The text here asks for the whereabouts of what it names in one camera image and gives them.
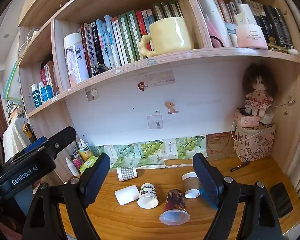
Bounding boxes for letter-patterned storage box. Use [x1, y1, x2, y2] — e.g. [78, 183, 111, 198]
[233, 123, 276, 163]

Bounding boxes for dark teal bottle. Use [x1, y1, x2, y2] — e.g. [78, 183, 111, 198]
[31, 84, 42, 109]

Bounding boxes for pink toy record player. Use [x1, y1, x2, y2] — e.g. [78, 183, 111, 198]
[235, 108, 261, 128]

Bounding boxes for small white round device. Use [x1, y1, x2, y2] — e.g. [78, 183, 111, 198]
[260, 112, 275, 125]

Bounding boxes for yellow ceramic mug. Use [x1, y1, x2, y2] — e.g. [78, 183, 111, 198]
[138, 17, 195, 57]

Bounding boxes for white cup with brown sleeve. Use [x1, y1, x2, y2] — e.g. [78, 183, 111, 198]
[181, 172, 201, 199]

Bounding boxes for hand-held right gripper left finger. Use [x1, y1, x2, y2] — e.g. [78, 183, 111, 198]
[22, 153, 111, 240]

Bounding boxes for pink pouch with hair tie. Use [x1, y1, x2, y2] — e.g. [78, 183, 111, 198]
[204, 17, 225, 48]

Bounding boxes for plain white paper cup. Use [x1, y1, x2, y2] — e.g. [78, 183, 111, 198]
[114, 185, 140, 206]

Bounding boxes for tangled black cable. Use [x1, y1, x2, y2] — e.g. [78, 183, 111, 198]
[89, 63, 111, 77]

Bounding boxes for green grape tissue packs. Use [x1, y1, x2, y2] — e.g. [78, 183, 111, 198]
[89, 135, 207, 169]

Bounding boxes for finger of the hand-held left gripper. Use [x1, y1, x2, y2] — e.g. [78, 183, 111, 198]
[23, 136, 48, 155]
[46, 126, 77, 159]

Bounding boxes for yellow jar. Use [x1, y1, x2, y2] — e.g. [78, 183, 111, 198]
[78, 147, 93, 162]

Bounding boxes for duck wall sticker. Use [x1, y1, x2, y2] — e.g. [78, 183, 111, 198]
[165, 101, 180, 115]

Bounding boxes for white printed thermos bottle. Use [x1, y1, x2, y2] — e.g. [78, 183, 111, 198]
[63, 33, 90, 87]

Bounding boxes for brown-haired rag doll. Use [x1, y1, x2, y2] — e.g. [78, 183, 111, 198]
[241, 63, 278, 117]

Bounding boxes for green plastic folder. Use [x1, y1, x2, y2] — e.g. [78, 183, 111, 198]
[3, 57, 23, 103]

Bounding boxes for black pen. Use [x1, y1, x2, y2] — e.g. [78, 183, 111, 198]
[230, 161, 251, 172]

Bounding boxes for white charging cable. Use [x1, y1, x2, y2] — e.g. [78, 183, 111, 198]
[231, 122, 268, 142]

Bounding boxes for wooden bookshelf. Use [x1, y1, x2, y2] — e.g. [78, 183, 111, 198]
[15, 0, 300, 233]

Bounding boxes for pink bottle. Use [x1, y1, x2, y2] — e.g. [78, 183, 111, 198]
[71, 150, 84, 171]

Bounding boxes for small paper note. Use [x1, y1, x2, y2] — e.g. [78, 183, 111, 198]
[147, 114, 164, 130]

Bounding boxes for tall white bottle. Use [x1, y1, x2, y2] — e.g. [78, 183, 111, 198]
[198, 0, 232, 48]

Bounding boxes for brown printed board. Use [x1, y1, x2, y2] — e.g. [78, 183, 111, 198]
[206, 132, 237, 161]

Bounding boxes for dark red paper cup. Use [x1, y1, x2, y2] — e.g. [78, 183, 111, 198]
[159, 189, 190, 227]

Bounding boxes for white spray bottle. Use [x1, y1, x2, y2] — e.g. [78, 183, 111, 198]
[65, 156, 80, 177]

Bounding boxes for green tissue packet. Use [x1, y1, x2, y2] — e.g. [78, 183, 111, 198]
[79, 156, 99, 173]

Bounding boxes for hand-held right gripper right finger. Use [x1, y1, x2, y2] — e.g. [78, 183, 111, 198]
[192, 152, 283, 240]

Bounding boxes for white cosmetic tube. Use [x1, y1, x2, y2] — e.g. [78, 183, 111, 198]
[234, 4, 256, 27]

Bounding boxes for pink cream jar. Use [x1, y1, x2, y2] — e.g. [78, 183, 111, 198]
[236, 24, 269, 50]

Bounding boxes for row of red books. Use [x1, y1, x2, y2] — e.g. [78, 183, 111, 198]
[40, 61, 60, 96]

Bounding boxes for white cup with panda print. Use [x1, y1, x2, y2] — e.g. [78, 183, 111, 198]
[137, 183, 158, 209]

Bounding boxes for black smartphone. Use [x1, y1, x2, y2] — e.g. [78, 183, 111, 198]
[269, 182, 294, 218]

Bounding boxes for checked paper cup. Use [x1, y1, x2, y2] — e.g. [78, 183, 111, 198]
[117, 166, 138, 182]

